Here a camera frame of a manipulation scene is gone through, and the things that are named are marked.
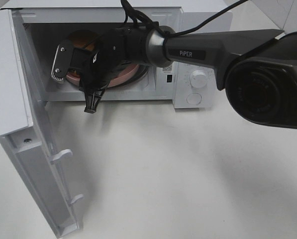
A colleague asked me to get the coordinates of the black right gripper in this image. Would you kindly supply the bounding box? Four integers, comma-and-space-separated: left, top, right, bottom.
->
81, 28, 128, 114

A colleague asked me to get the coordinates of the pink round plate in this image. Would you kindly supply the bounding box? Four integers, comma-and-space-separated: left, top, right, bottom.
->
66, 64, 139, 88

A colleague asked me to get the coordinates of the burger with lettuce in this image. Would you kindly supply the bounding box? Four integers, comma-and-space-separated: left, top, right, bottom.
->
67, 30, 99, 51

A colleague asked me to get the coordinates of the white microwave door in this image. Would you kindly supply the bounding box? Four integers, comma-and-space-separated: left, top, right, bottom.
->
0, 9, 83, 238

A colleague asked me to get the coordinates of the round white door button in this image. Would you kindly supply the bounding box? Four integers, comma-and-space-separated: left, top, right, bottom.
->
187, 93, 202, 106

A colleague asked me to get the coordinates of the white timer knob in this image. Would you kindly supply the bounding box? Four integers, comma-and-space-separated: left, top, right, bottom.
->
190, 70, 208, 89

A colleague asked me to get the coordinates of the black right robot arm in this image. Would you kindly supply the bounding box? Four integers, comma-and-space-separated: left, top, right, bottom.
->
81, 28, 297, 129

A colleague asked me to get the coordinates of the white microwave oven body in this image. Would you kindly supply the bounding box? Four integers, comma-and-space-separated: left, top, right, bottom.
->
0, 0, 233, 110

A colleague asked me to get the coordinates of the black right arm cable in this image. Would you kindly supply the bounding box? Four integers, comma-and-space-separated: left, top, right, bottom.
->
119, 0, 246, 38

